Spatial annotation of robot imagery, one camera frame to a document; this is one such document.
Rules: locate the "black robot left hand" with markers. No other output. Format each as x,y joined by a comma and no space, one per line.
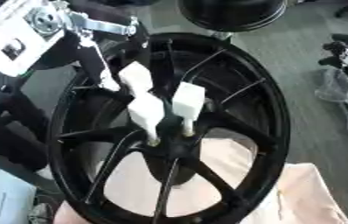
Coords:
123,46

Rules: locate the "white pin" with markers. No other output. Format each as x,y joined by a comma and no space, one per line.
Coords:
146,113
136,77
188,100

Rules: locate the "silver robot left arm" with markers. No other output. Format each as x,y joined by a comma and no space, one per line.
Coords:
21,43

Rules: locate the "black spoked wheel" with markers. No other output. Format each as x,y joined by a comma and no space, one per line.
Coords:
263,116

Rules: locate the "pale blue box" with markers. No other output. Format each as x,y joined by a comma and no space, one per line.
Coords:
3,195

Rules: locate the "clear plastic bag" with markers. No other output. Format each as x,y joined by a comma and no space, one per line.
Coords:
345,96

